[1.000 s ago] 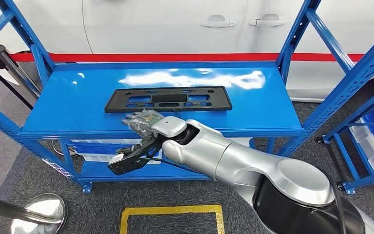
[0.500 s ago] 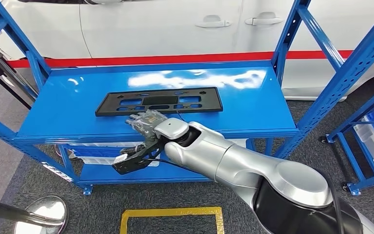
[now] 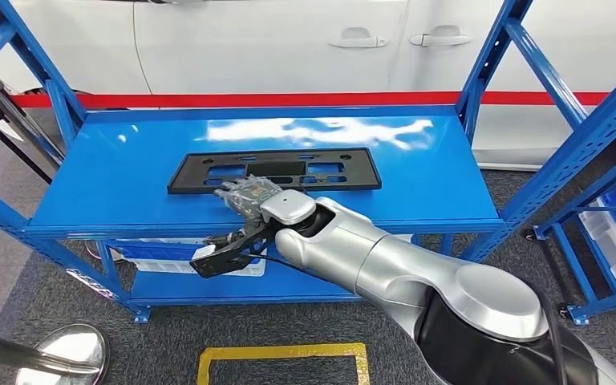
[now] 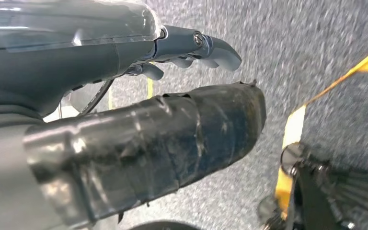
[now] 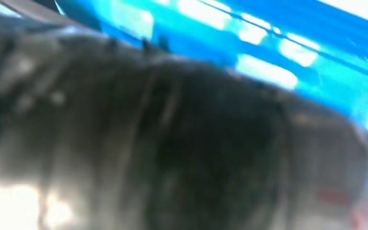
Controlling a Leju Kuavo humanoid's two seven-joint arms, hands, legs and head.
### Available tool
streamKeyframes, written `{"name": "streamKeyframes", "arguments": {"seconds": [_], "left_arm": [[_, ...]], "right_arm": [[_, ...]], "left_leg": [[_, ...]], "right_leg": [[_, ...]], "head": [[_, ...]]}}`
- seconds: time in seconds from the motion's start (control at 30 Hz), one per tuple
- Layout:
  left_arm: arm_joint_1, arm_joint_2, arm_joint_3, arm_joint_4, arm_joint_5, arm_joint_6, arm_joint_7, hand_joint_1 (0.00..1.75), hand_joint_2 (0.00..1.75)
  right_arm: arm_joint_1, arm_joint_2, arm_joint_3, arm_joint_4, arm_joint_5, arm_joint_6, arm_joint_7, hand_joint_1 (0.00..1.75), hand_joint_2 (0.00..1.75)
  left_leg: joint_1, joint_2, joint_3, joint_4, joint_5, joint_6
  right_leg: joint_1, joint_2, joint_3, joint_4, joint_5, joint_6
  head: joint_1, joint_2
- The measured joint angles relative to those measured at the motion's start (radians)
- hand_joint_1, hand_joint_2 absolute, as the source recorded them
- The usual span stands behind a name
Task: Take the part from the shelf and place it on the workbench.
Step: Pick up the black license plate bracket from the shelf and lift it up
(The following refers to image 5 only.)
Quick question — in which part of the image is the blue metal shelf rack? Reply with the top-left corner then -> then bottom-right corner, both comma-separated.
0,0 -> 368,147

